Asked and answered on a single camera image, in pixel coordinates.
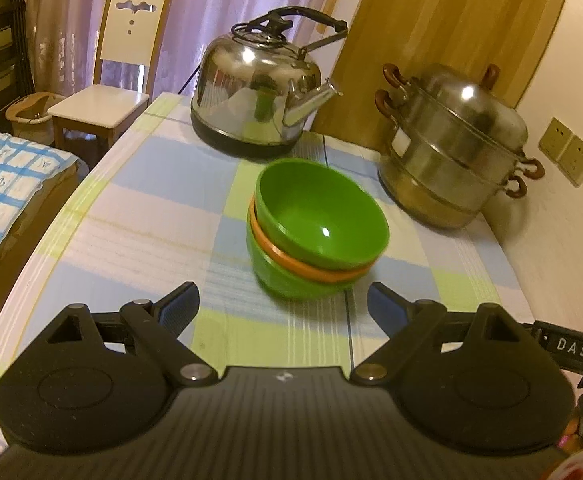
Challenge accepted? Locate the wooden door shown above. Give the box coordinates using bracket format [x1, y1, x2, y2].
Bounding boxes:
[311, 0, 580, 152]

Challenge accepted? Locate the light purple curtain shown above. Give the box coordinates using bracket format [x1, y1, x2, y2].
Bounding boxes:
[21, 0, 343, 100]

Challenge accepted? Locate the orange plastic bowl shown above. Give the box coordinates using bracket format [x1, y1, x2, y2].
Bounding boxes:
[249, 195, 378, 283]

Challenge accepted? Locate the beige wall socket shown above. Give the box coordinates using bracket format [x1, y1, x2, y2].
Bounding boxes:
[556, 135, 583, 187]
[539, 117, 575, 165]

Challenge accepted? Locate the green plastic bowl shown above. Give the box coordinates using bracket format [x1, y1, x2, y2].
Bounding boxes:
[254, 158, 390, 267]
[246, 205, 359, 303]

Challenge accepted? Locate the blue checked blanket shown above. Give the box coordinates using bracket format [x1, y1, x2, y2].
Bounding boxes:
[0, 126, 80, 282]

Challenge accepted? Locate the beige bucket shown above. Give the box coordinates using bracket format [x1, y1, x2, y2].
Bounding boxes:
[5, 91, 67, 149]

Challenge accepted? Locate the stainless steel kettle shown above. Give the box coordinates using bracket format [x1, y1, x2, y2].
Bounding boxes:
[190, 6, 348, 161]

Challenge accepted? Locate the checked tablecloth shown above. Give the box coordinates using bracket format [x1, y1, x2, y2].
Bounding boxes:
[0, 92, 538, 461]

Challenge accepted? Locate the stainless steel steamer pot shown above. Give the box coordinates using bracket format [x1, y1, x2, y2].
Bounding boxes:
[375, 62, 546, 230]

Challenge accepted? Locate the white wooden chair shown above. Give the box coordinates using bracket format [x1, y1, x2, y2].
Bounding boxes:
[47, 0, 173, 154]

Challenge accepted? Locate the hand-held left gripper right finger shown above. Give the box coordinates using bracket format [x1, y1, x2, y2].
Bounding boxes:
[349, 282, 523, 386]

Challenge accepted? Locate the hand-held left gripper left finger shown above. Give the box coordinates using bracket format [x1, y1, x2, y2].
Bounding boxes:
[46, 281, 218, 389]

